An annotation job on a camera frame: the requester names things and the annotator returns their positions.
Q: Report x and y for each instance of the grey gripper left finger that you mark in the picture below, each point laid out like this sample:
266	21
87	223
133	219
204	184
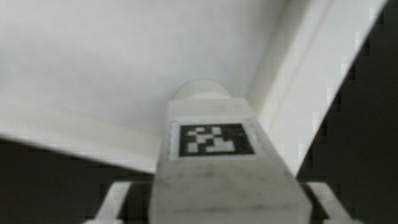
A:
124	204

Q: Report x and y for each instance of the white table leg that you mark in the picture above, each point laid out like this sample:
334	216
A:
222	181

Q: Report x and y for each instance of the white square tabletop tray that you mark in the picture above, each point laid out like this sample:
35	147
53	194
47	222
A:
97	56

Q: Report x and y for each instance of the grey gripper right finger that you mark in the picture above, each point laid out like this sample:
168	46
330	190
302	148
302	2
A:
325	200

